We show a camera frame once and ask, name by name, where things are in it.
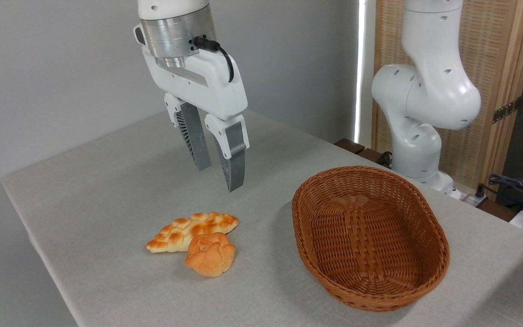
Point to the grey tablecloth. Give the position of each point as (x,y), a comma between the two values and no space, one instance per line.
(107,181)

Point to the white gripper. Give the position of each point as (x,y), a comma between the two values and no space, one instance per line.
(207,86)

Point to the round bread roll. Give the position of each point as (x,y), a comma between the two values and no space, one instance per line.
(209,256)

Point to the brown wicker basket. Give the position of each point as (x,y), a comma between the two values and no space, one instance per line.
(370,254)

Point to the long braided bread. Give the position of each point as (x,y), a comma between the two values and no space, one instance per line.
(175,234)

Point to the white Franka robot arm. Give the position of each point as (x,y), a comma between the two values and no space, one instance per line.
(429,91)

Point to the dark wooden furniture piece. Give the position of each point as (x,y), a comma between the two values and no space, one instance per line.
(350,146)

